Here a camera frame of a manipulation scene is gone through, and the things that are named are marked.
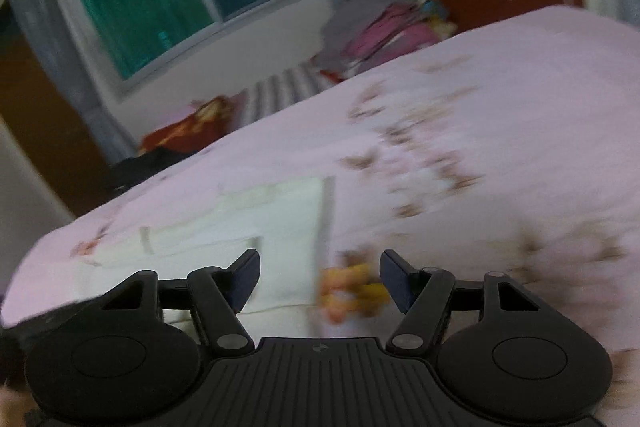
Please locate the red patterned cloth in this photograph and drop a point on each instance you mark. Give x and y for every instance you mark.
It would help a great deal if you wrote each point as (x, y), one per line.
(185, 129)

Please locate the brown wooden door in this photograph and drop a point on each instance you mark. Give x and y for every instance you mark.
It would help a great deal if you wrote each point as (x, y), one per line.
(45, 142)

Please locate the white towel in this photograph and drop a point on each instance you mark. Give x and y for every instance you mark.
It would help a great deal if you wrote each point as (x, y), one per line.
(270, 217)

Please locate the bed with pink floral sheet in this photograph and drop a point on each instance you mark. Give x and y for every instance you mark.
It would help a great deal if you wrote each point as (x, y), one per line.
(515, 107)

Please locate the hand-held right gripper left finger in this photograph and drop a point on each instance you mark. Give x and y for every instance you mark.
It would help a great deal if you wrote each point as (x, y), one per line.
(246, 279)

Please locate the black cloth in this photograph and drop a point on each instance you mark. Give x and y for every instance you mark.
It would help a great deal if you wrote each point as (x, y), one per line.
(145, 169)

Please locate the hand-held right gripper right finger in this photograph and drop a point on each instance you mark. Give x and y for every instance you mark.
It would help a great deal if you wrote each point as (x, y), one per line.
(394, 279)

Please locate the pile of folded clothes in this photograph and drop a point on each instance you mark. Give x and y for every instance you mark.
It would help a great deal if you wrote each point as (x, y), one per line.
(380, 27)

